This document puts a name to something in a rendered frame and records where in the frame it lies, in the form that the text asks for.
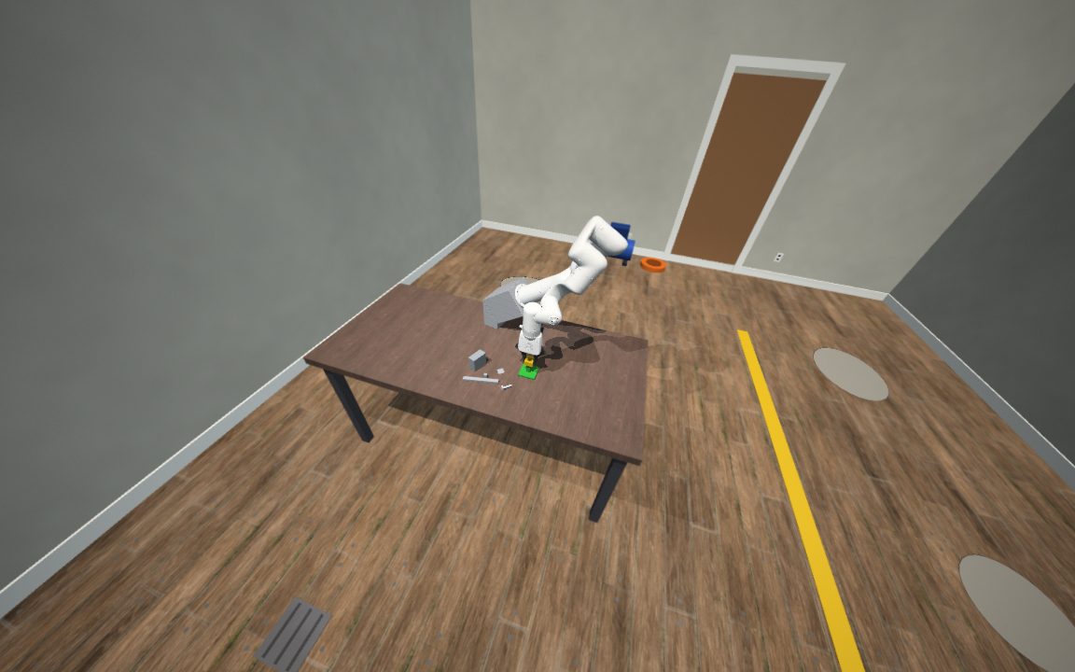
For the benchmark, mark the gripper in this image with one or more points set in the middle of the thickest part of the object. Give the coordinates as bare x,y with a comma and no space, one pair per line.
531,345

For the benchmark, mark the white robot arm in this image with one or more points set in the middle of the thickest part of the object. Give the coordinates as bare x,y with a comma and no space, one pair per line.
588,263

